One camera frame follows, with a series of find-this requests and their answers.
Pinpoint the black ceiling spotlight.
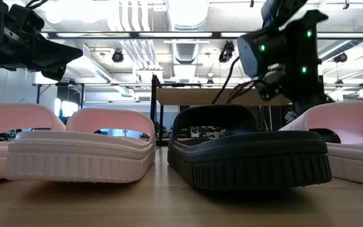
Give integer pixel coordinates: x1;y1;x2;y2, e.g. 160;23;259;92
111;49;125;64
333;52;349;64
218;40;235;64

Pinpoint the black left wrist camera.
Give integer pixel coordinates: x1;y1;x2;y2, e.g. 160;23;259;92
8;3;46;35

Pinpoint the black rubber slide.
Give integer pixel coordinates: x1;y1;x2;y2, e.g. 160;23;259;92
167;104;333;192

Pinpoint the green artificial plant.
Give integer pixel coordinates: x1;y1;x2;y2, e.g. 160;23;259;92
284;108;299;124

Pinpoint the black overhead light rail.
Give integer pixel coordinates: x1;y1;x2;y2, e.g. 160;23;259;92
41;30;363;40

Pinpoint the pink rubber slide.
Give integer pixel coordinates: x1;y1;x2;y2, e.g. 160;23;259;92
279;100;363;187
5;108;157;184
0;103;66;183

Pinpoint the wooden shelf with black frame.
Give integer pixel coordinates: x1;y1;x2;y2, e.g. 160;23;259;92
149;74;294;148

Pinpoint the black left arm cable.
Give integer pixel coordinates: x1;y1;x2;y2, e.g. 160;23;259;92
25;0;50;9

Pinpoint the silver ventilation duct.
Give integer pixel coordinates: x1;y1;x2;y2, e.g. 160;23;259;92
164;0;212;66

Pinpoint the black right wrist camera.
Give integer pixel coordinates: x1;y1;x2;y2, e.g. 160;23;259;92
256;62;292;102

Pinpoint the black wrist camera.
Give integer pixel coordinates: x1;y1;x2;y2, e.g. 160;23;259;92
256;62;292;102
8;3;46;35

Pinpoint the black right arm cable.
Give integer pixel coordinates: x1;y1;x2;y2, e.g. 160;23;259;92
212;55;260;105

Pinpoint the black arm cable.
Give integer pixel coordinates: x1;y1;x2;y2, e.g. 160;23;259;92
212;55;260;105
25;0;50;9

